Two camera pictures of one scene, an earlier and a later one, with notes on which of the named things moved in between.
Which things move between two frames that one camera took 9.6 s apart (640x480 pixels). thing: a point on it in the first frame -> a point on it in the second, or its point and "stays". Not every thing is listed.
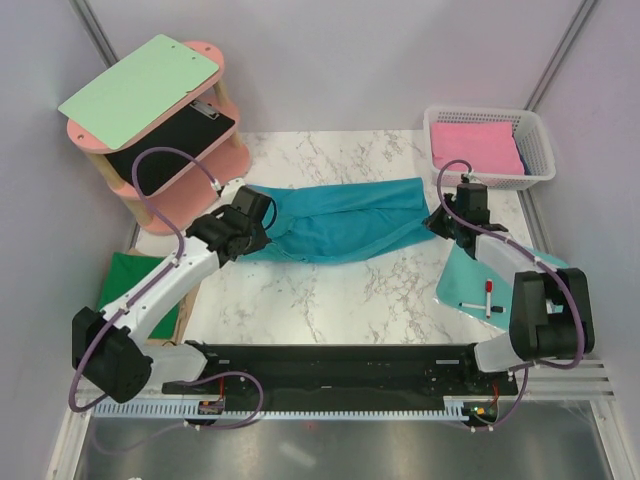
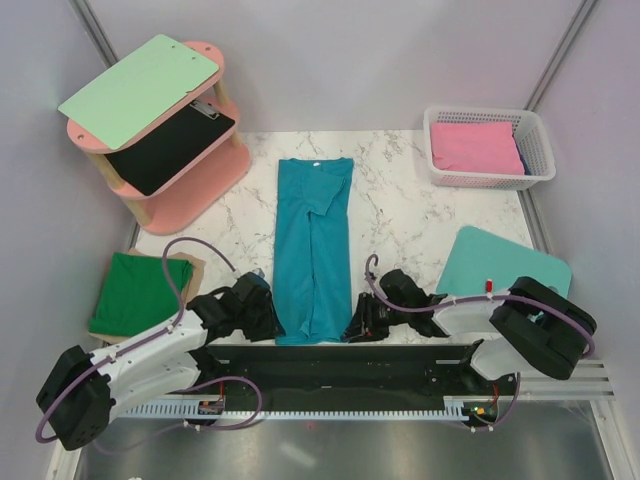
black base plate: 341,371 stays
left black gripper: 260,241 -> 270,326
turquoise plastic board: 479,289 stays
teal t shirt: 326,222 -> 312,269
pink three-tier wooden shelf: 174,206 stays
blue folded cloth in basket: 527,171 stays
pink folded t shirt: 488,147 stays
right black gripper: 434,224 -> 363,327
